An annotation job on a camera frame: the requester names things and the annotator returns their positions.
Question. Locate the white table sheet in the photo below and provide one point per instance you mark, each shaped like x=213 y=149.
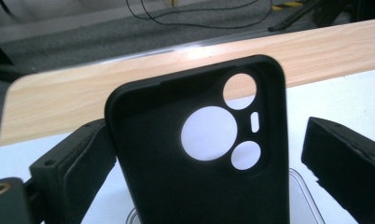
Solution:
x=331 y=99

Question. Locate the wooden table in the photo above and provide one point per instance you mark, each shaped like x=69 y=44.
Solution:
x=67 y=93

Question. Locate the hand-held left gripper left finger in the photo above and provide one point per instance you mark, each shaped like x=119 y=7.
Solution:
x=70 y=168

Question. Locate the dark curtain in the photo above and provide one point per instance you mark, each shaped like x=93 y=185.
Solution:
x=369 y=9

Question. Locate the yellow black striped tape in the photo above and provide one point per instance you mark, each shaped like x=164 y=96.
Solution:
x=286 y=5

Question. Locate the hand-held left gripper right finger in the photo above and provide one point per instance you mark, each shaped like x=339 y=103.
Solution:
x=353 y=168

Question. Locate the black phone case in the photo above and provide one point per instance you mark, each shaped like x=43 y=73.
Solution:
x=163 y=186

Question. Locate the clear plastic box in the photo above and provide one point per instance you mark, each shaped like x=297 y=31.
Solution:
x=303 y=199

